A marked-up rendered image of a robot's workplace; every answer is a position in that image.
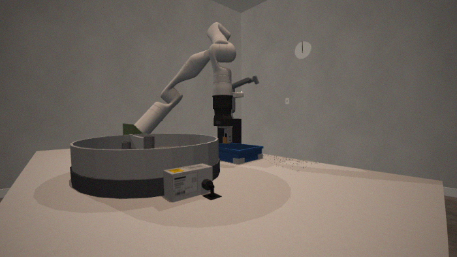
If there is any blue rectangular tray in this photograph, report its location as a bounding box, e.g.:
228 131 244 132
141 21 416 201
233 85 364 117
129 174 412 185
219 143 263 164

